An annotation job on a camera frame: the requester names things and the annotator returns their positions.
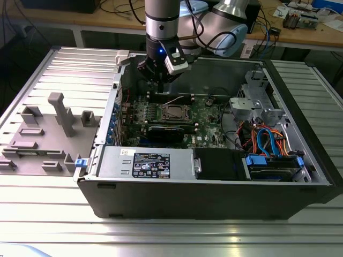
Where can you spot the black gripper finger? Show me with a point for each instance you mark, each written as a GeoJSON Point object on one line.
{"type": "Point", "coordinates": [171, 79]}
{"type": "Point", "coordinates": [147, 69]}

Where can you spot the silver CPU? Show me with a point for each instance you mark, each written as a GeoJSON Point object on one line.
{"type": "Point", "coordinates": [175, 112]}

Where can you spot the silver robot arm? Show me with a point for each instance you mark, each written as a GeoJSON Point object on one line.
{"type": "Point", "coordinates": [160, 16]}

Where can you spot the CPU socket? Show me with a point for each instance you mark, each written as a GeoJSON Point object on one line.
{"type": "Point", "coordinates": [160, 112]}

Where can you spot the metal CPU cooler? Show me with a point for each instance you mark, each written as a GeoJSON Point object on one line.
{"type": "Point", "coordinates": [291, 21]}

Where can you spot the grey case latch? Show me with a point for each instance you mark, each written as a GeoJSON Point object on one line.
{"type": "Point", "coordinates": [122, 57]}

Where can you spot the coin cell battery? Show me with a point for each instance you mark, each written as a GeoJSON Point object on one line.
{"type": "Point", "coordinates": [209, 102]}

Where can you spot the black graphics card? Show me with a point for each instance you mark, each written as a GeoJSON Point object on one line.
{"type": "Point", "coordinates": [166, 134]}

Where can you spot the green motherboard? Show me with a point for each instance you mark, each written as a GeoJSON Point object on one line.
{"type": "Point", "coordinates": [206, 125]}

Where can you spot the white label sheet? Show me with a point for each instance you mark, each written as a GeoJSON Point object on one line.
{"type": "Point", "coordinates": [247, 52]}

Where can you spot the wooden desk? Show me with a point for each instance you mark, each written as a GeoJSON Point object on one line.
{"type": "Point", "coordinates": [80, 18]}

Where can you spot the grey power supply unit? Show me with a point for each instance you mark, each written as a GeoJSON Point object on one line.
{"type": "Point", "coordinates": [115, 163]}

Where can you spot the black tower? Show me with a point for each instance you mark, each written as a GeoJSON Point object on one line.
{"type": "Point", "coordinates": [256, 16]}

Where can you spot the black box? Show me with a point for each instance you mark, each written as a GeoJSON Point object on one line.
{"type": "Point", "coordinates": [59, 5]}

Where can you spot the small black device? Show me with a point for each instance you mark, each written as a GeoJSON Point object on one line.
{"type": "Point", "coordinates": [275, 30]}

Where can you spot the blue case latch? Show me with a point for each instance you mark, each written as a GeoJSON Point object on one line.
{"type": "Point", "coordinates": [81, 163]}

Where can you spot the silver drive cage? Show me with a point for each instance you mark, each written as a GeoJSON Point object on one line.
{"type": "Point", "coordinates": [281, 120]}

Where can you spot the hard disk in blue carrier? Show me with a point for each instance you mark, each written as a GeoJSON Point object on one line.
{"type": "Point", "coordinates": [257, 160]}

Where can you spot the black PC case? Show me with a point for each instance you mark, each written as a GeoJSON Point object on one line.
{"type": "Point", "coordinates": [187, 198]}

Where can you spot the grey parts rack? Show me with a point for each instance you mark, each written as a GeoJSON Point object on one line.
{"type": "Point", "coordinates": [48, 139]}

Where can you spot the white paper sheet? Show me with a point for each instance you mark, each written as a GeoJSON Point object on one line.
{"type": "Point", "coordinates": [281, 12]}
{"type": "Point", "coordinates": [335, 24]}

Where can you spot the green RAM stick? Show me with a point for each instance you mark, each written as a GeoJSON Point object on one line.
{"type": "Point", "coordinates": [37, 153]}

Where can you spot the grey electronic device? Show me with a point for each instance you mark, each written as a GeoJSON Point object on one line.
{"type": "Point", "coordinates": [309, 22]}

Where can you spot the blue box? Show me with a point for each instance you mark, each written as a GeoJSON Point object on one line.
{"type": "Point", "coordinates": [327, 3]}

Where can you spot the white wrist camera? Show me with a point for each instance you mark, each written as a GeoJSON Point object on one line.
{"type": "Point", "coordinates": [177, 67]}

